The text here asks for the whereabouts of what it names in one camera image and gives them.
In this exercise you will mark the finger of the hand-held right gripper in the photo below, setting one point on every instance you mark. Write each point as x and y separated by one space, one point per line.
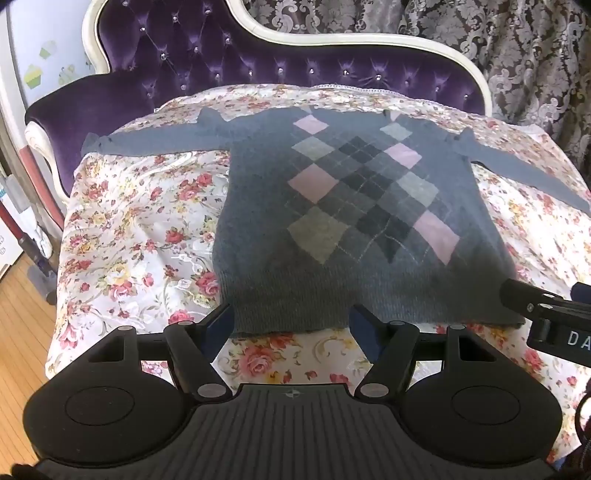
582 293
521 295

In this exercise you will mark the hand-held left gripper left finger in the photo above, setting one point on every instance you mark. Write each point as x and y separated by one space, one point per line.
220 323

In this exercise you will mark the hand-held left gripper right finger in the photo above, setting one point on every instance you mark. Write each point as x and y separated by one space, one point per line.
364 328

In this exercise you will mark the grey argyle sweater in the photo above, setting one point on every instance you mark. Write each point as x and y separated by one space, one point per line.
277 194

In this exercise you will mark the floral blanket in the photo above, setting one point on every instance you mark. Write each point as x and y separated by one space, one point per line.
138 221

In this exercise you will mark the stick vacuum cleaner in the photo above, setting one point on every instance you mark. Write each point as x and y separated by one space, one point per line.
18 240

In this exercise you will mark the patterned damask curtain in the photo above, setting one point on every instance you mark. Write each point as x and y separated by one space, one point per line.
485 27

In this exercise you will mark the purple tufted sofa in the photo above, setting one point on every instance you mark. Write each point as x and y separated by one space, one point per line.
184 50

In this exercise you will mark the white board with cupcake stickers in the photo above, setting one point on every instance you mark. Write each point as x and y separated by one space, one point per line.
41 50

